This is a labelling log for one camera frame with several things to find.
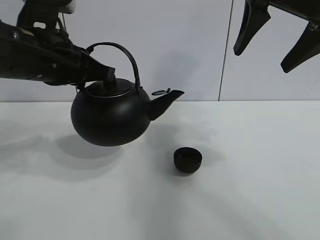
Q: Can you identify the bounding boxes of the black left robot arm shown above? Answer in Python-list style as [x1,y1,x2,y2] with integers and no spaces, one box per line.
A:
[0,0,115,86]

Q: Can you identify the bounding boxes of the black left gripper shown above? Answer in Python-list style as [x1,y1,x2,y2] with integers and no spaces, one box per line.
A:
[0,20,115,86]

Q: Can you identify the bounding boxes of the black round teapot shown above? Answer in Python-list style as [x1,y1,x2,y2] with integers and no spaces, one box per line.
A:
[70,42,184,147]

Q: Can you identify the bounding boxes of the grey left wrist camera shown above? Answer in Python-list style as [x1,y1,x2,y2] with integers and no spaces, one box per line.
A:
[59,0,76,15]

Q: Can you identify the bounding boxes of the small black teacup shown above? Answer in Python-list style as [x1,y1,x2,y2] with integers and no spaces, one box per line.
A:
[173,147,203,174]

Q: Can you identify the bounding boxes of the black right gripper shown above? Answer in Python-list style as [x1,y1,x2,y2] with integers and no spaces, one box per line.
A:
[233,0,320,73]

